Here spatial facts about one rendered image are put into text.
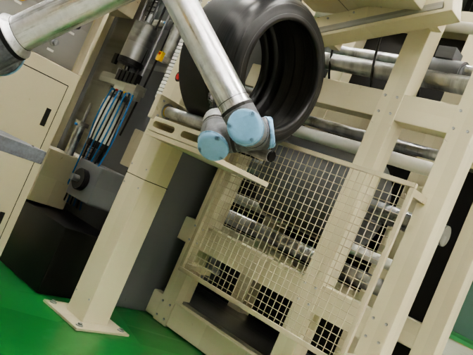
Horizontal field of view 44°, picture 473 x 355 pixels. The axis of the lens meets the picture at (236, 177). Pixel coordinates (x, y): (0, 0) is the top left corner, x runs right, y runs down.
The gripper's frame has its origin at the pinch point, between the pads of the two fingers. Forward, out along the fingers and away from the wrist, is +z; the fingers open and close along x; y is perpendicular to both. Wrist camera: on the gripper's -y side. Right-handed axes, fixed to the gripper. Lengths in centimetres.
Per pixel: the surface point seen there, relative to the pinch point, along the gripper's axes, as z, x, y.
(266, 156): 14.4, 15.0, 35.9
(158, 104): 21.7, -27.3, 20.5
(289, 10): 30.6, 19.8, -15.6
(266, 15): 21.9, 11.9, -16.1
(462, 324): 649, 419, 809
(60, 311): -21, -62, 92
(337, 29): 65, 41, 3
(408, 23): 53, 67, -5
